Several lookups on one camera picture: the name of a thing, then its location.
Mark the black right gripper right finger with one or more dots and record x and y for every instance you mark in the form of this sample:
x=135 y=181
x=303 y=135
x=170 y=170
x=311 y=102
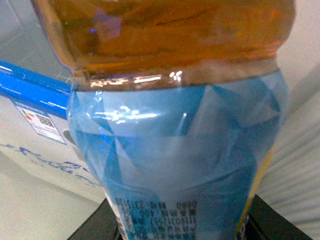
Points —
x=264 y=223

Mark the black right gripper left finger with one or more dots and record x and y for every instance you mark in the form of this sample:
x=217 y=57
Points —
x=100 y=225

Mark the tea bottle with blue label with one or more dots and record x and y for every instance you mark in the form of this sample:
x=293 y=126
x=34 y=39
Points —
x=175 y=106

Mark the white vertical curtain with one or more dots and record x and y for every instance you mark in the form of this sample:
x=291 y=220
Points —
x=291 y=186

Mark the white blue chest freezer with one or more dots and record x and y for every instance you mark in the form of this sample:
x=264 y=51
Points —
x=46 y=190

